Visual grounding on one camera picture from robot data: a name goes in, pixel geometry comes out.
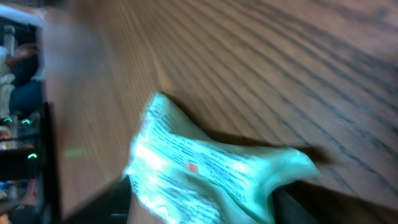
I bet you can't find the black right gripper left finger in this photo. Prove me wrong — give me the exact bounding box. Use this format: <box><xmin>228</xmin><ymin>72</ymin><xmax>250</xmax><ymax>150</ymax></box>
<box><xmin>64</xmin><ymin>177</ymin><xmax>132</xmax><ymax>224</ymax></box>

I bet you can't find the mint green wipes pack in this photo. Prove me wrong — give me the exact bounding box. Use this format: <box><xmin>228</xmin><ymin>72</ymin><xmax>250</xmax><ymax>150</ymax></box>
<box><xmin>124</xmin><ymin>93</ymin><xmax>318</xmax><ymax>223</ymax></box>

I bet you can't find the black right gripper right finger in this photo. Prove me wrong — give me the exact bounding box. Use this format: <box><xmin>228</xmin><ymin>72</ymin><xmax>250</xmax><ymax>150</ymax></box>
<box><xmin>272</xmin><ymin>187</ymin><xmax>319</xmax><ymax>224</ymax></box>

